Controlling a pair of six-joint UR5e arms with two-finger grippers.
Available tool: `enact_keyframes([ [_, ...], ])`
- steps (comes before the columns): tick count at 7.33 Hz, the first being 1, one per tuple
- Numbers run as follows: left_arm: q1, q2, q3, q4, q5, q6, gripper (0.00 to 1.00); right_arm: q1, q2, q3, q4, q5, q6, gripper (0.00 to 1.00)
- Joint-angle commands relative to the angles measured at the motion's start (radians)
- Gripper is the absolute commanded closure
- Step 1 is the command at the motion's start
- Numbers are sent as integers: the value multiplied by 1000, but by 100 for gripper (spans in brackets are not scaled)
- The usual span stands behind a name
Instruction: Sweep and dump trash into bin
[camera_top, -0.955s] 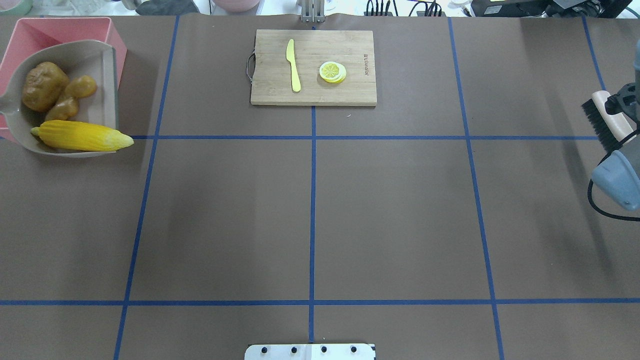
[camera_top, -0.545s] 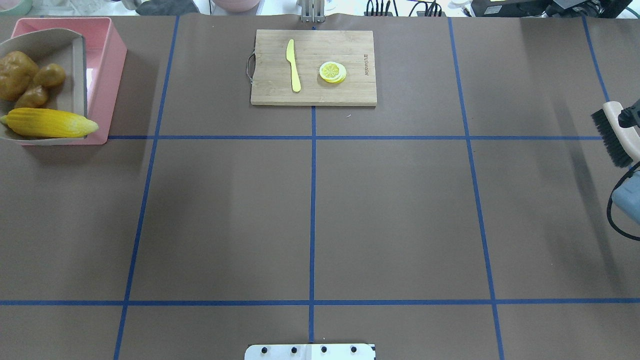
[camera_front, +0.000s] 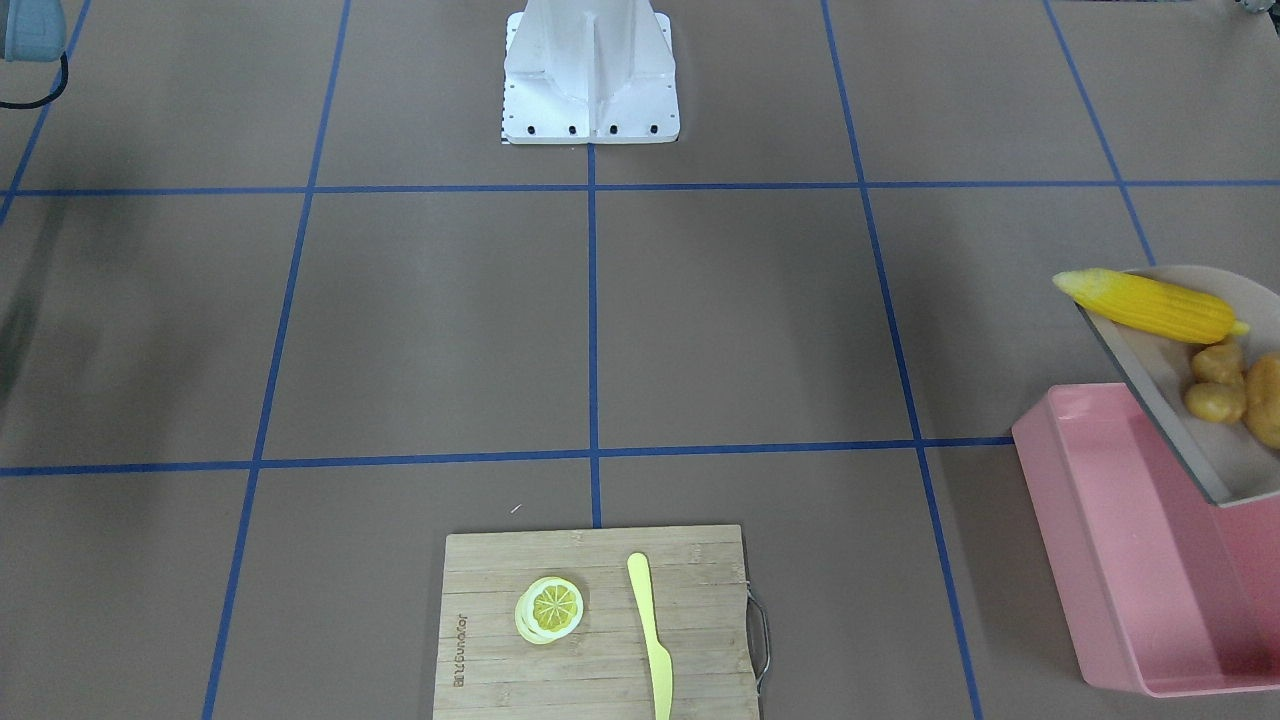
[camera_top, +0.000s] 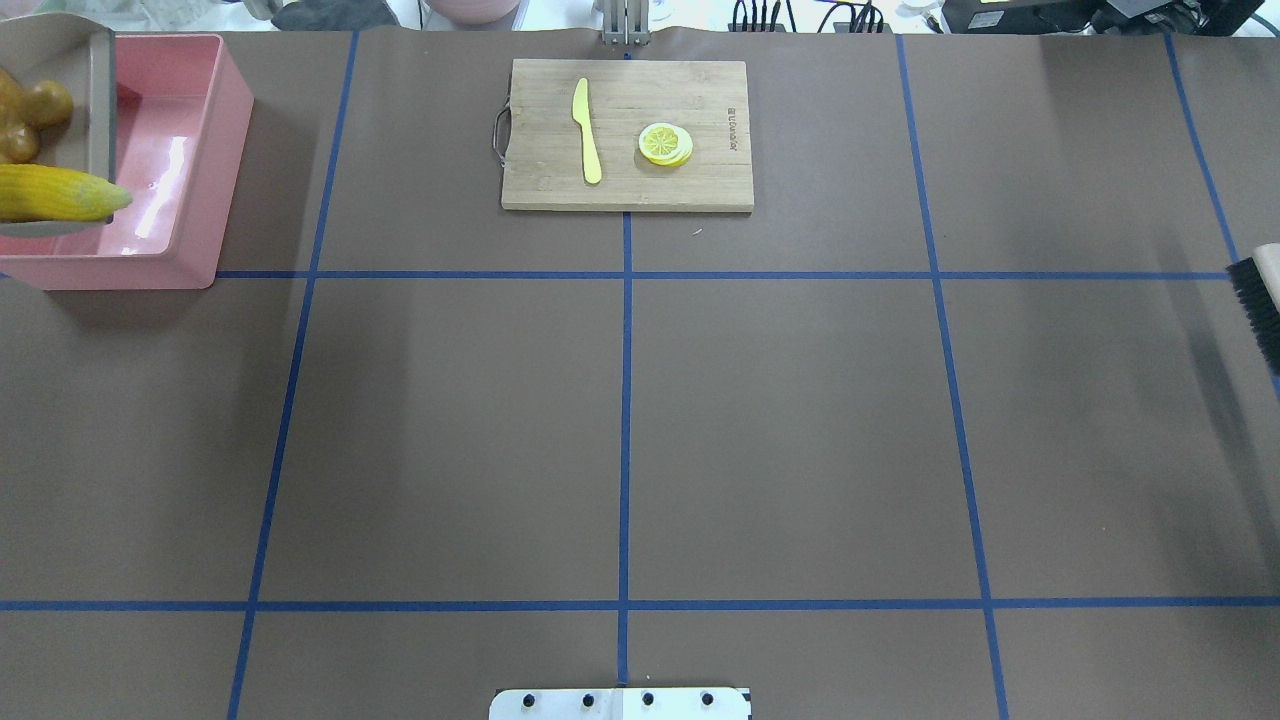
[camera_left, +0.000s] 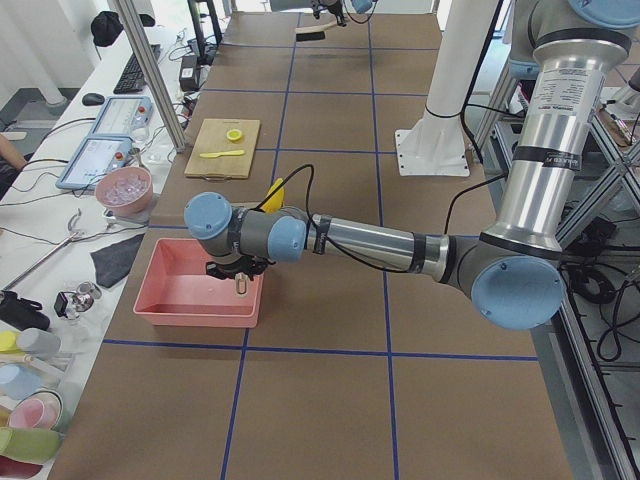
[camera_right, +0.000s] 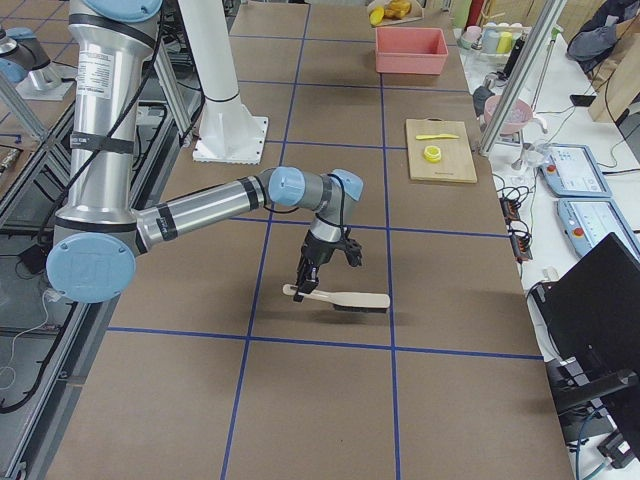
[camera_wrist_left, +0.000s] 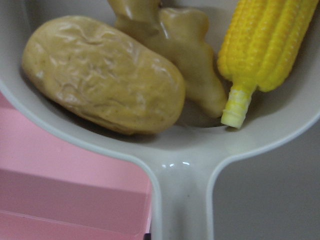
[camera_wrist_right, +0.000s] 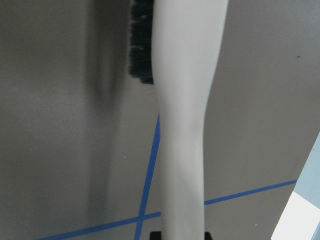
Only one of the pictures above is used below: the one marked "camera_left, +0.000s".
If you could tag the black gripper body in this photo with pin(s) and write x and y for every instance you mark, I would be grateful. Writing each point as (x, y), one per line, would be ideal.
(328, 7)
(231, 270)

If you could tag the beige brush with black bristles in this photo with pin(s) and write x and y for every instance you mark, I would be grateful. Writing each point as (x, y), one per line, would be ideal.
(315, 32)

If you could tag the yellow toy corn cob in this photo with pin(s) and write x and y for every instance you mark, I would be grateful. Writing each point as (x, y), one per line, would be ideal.
(274, 199)

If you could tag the beige dustpan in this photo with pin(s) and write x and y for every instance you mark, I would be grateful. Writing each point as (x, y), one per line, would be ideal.
(241, 282)

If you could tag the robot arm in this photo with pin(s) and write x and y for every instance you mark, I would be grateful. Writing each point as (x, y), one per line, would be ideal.
(360, 11)
(509, 271)

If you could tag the pink plastic bin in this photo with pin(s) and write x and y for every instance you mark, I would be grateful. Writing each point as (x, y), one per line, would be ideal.
(176, 291)

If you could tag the yellow plastic knife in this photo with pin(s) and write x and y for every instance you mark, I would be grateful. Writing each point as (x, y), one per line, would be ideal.
(219, 154)

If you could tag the yellow toy lemon slice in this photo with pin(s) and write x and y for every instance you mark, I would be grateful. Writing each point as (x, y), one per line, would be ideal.
(234, 135)

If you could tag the bamboo cutting board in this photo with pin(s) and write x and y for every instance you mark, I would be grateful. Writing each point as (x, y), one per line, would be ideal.
(212, 138)

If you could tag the grey cloth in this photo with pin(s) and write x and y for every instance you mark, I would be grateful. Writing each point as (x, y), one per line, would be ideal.
(113, 263)

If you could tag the pink bowl on scale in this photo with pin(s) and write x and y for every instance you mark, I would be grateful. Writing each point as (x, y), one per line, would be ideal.
(125, 191)

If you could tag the metal grabber tool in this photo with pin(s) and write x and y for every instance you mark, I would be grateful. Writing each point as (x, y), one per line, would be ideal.
(29, 265)

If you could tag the black keyboard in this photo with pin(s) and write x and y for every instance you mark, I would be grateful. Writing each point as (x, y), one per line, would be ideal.
(132, 78)

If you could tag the teach pendant near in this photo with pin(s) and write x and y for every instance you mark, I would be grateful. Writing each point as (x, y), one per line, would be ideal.
(95, 157)

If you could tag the black computer mouse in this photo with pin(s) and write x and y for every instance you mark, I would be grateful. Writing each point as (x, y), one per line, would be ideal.
(92, 99)

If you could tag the stack of coloured cups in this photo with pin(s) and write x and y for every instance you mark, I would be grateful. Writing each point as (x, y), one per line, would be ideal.
(31, 425)

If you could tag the person in dark clothes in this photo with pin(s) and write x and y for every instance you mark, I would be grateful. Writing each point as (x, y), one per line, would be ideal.
(12, 163)

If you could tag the aluminium frame post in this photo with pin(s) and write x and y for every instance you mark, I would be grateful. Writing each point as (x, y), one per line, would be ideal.
(141, 48)

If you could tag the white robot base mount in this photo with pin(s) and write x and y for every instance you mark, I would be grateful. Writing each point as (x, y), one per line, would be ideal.
(435, 145)

